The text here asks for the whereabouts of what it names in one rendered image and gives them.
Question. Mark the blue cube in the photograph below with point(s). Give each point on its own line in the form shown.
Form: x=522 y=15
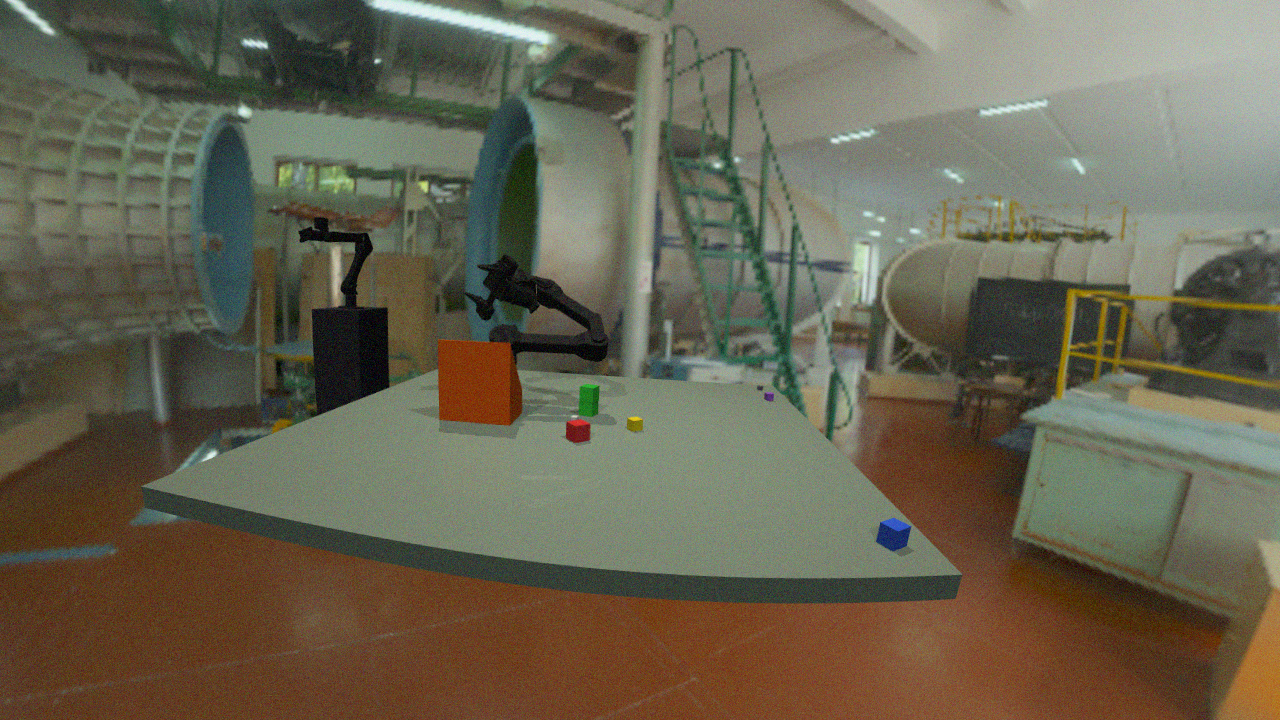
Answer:
x=893 y=534

